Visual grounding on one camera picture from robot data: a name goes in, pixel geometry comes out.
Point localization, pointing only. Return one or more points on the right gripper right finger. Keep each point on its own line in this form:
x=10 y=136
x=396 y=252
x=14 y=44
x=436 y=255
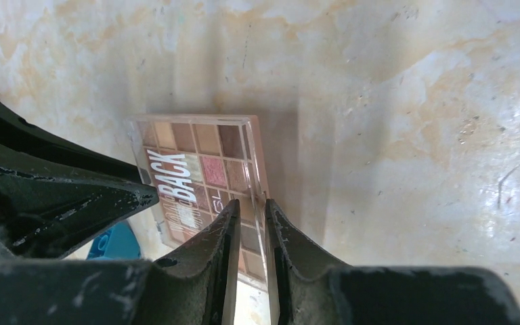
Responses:
x=308 y=285

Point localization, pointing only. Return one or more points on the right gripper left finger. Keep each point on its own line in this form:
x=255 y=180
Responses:
x=193 y=284

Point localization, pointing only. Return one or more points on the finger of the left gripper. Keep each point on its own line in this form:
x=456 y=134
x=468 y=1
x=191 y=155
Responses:
x=55 y=195

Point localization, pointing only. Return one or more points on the blue toy brick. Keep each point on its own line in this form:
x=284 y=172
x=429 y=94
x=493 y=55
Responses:
x=117 y=242

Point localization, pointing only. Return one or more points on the eyeshadow palette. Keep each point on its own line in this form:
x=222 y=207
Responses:
x=198 y=163

